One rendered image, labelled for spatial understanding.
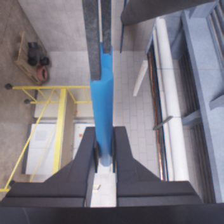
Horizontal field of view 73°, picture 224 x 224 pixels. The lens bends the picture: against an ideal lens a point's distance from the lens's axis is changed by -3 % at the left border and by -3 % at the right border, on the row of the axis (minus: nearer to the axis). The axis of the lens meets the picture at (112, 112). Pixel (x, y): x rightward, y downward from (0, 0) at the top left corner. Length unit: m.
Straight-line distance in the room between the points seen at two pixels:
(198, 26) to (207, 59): 0.90
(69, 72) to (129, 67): 1.88
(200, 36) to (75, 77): 3.47
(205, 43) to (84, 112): 3.23
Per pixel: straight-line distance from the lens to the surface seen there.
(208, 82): 3.57
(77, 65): 5.25
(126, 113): 4.46
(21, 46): 4.16
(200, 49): 3.94
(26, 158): 4.30
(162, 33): 4.24
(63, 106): 3.03
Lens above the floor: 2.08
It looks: 1 degrees up
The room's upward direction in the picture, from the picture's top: 90 degrees clockwise
